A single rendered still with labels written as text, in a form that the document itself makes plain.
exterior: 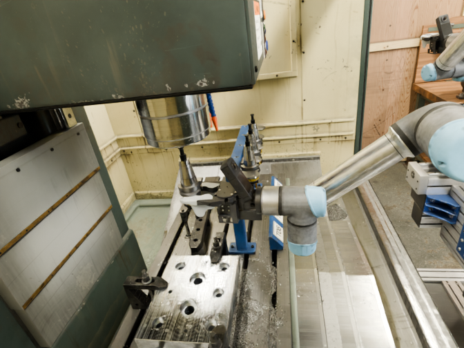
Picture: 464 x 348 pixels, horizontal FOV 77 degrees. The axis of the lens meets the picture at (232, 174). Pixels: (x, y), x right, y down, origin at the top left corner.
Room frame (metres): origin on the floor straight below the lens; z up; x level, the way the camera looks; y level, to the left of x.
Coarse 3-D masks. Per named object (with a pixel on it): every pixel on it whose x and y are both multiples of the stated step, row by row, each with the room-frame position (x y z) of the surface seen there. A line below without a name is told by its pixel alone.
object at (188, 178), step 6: (180, 162) 0.67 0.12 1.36; (186, 162) 0.67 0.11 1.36; (180, 168) 0.67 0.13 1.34; (186, 168) 0.67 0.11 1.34; (192, 168) 0.68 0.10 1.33; (180, 174) 0.67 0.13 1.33; (186, 174) 0.66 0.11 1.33; (192, 174) 0.67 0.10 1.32; (180, 180) 0.68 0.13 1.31; (186, 180) 0.66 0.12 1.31; (192, 180) 0.66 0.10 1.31; (186, 186) 0.66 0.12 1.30
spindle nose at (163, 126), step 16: (192, 96) 0.62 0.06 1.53; (144, 112) 0.62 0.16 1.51; (160, 112) 0.60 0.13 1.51; (176, 112) 0.60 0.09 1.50; (192, 112) 0.62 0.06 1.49; (208, 112) 0.67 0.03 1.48; (144, 128) 0.63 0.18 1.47; (160, 128) 0.60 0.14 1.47; (176, 128) 0.60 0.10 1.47; (192, 128) 0.61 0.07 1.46; (208, 128) 0.65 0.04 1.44; (160, 144) 0.61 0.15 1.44; (176, 144) 0.60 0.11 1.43
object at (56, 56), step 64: (0, 0) 0.60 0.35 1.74; (64, 0) 0.58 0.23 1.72; (128, 0) 0.56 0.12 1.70; (192, 0) 0.53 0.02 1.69; (256, 0) 0.72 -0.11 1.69; (0, 64) 0.61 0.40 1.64; (64, 64) 0.59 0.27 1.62; (128, 64) 0.56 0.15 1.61; (192, 64) 0.54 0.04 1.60; (256, 64) 0.57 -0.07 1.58
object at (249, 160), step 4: (244, 144) 0.89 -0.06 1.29; (244, 148) 0.88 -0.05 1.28; (248, 148) 0.87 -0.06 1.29; (252, 148) 0.88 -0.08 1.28; (244, 152) 0.87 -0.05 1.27; (248, 152) 0.87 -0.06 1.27; (252, 152) 0.87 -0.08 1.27; (244, 156) 0.87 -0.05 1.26; (248, 156) 0.87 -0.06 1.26; (252, 156) 0.87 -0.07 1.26; (244, 160) 0.87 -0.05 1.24; (248, 160) 0.86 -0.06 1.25; (252, 160) 0.86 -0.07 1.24; (244, 164) 0.87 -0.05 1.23; (248, 164) 0.86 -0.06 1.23; (252, 164) 0.86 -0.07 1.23
